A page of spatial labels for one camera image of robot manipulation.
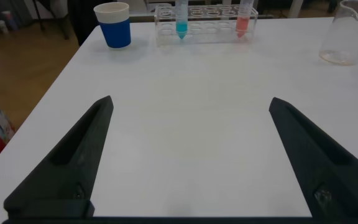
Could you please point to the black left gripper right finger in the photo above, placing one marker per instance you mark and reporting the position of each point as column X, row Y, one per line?
column 328, row 168

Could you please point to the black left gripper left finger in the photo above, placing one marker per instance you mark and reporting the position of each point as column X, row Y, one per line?
column 70, row 161

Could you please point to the clear conical test tube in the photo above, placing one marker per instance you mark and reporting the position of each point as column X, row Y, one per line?
column 242, row 25

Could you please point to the glass beaker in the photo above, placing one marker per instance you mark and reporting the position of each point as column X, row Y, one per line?
column 343, row 40

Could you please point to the test tube with blue liquid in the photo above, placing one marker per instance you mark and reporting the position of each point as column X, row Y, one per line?
column 181, row 26

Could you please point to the clear acrylic test tube rack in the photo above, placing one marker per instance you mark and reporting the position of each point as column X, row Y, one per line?
column 210, row 31

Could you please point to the black chair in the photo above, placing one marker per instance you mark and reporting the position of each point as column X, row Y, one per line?
column 64, row 31

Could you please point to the blue and white paper cup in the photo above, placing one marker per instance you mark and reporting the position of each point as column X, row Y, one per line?
column 115, row 32

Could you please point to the small white cup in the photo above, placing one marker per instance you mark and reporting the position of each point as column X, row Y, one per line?
column 2, row 27

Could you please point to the pink bottle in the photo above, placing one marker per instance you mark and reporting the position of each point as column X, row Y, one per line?
column 9, row 20

